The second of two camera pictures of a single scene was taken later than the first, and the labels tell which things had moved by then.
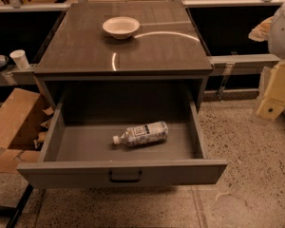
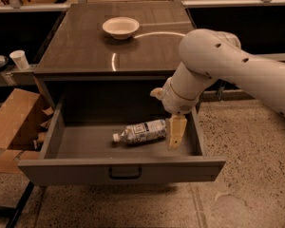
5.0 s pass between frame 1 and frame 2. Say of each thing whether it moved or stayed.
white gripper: moved
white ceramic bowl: stayed
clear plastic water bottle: stayed
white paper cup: stayed
